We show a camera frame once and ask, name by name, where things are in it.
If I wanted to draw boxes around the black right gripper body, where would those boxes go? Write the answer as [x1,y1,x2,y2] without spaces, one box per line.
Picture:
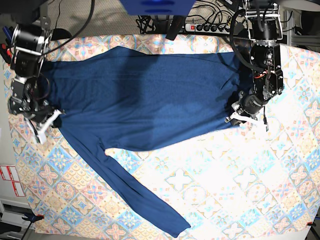
[23,105,55,124]

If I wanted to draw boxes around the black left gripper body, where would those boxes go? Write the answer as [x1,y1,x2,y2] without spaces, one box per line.
[231,91,268,120]

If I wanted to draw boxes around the blue long-sleeve shirt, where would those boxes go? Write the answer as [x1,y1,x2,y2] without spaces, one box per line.
[41,46,252,237]

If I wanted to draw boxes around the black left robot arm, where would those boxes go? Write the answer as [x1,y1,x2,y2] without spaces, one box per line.
[225,0,284,128]

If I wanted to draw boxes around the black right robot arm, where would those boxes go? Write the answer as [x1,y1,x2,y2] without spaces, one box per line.
[7,2,61,144]

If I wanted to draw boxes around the red-white labels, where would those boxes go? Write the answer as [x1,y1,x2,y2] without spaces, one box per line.
[0,164,25,197]

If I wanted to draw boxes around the patterned tile tablecloth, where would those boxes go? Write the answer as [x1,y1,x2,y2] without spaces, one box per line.
[0,45,320,240]

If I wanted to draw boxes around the red-black clamp upper left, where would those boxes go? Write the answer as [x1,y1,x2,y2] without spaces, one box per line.
[0,43,12,65]

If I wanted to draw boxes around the white cabinet lower left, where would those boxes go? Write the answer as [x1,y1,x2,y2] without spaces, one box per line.
[0,198,33,228]

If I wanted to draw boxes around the black round stool base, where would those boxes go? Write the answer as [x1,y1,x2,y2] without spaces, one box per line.
[51,28,72,41]

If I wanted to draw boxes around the blue-black clamp lower left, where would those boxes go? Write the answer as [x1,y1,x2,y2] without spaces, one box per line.
[21,213,44,223]

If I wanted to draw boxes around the white power strip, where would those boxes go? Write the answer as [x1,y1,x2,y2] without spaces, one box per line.
[184,23,230,35]

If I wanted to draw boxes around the orange clamp lower right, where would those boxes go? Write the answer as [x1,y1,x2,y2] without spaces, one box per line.
[307,222,317,227]

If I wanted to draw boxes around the blue-handled clamp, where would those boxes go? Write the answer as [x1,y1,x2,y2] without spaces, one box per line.
[2,26,15,42]

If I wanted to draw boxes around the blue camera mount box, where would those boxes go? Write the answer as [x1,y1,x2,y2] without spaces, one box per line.
[120,0,196,16]

